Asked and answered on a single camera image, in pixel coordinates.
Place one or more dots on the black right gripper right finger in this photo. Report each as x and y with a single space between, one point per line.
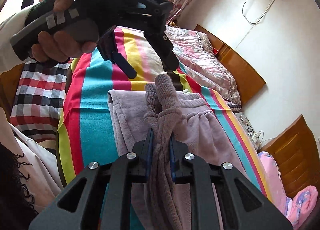
221 196

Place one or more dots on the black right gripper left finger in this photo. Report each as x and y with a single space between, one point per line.
100 196

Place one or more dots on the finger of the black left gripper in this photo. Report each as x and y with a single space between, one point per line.
163 47
109 51

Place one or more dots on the lilac knit pants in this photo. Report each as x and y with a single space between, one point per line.
160 203

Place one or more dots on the person's left hand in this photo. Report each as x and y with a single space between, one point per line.
60 46

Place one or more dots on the pink floral quilt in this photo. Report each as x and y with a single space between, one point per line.
195 52

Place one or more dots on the rolled pink floral duvet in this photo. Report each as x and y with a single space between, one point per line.
301 206

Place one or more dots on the rainbow striped blanket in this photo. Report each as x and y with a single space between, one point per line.
85 128

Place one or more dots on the person's white coat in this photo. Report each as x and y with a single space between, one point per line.
30 179

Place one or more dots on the white power strip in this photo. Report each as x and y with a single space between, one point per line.
256 136

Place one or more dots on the cluttered nightstand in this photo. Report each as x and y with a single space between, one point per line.
246 125

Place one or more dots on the right wooden headboard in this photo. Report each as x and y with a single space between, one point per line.
296 153

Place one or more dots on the wooden headboard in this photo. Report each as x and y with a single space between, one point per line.
296 153
248 81

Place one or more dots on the plaid checkered sheet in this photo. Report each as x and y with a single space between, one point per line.
39 100

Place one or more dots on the left wooden headboard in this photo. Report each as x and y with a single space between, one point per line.
248 81

